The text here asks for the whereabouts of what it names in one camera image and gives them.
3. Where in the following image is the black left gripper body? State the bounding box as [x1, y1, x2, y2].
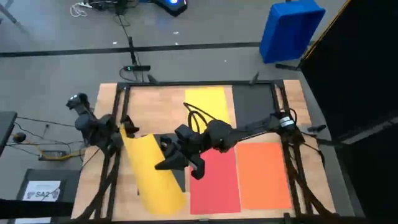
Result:
[120, 114, 133, 128]

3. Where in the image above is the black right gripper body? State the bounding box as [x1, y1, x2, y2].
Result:
[160, 133, 209, 158]

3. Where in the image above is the red paper sheet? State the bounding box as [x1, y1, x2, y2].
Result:
[189, 147, 242, 215]

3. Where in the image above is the yellow paper sheet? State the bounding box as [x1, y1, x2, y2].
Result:
[119, 124, 187, 215]
[185, 86, 231, 133]

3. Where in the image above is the orange paper sheet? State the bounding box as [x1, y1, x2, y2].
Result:
[235, 142, 293, 211]

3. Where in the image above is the white paper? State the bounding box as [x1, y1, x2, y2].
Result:
[14, 217, 52, 224]

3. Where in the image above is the black hub green light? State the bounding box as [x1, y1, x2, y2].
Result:
[123, 64, 152, 72]

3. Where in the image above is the black floor power box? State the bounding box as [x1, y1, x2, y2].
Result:
[38, 150, 68, 162]

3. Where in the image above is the black floor tape line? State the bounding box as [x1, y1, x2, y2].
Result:
[0, 42, 262, 59]

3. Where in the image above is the white printed label sheet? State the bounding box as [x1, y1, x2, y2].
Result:
[22, 180, 62, 202]

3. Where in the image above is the black computer tower blue light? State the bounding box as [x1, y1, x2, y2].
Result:
[152, 0, 189, 18]

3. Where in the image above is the black bar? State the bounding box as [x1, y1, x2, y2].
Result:
[0, 198, 75, 220]

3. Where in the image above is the black stand foot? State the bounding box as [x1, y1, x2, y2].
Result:
[275, 62, 304, 72]

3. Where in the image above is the grey chair leg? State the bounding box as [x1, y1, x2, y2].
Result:
[0, 0, 27, 34]

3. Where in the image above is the blue plastic crate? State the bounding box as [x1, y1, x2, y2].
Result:
[259, 0, 326, 65]

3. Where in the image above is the grey metal base bar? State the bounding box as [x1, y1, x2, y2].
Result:
[317, 116, 398, 147]

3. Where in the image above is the black partition panel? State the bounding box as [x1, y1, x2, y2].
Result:
[300, 0, 398, 224]

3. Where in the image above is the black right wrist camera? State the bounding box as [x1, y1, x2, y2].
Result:
[175, 124, 196, 141]

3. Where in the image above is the black right camera cable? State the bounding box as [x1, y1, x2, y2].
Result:
[183, 101, 218, 133]

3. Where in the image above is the black metal table frame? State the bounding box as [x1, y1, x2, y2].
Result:
[74, 71, 338, 224]

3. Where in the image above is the black cable cover strip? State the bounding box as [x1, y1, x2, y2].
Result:
[127, 36, 137, 65]

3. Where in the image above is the black floor cable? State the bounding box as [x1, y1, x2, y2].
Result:
[15, 116, 77, 128]

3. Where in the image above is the black cable bundle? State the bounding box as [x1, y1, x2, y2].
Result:
[90, 0, 139, 16]

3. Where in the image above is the white cable coil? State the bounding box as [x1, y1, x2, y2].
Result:
[70, 2, 88, 18]

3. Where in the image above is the black clamp handle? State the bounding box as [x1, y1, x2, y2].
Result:
[306, 124, 327, 133]

